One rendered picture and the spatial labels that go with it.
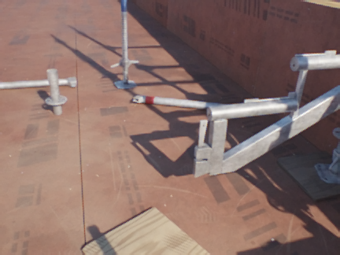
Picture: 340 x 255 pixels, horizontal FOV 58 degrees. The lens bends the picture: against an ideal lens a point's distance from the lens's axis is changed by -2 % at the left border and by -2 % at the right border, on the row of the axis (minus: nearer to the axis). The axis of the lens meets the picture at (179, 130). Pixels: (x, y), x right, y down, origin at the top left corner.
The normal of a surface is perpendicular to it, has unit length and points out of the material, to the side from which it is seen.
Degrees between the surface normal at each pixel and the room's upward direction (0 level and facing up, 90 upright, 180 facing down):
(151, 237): 0
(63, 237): 0
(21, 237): 0
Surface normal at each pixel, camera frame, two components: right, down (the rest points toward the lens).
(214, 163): 0.29, 0.48
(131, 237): 0.05, -0.87
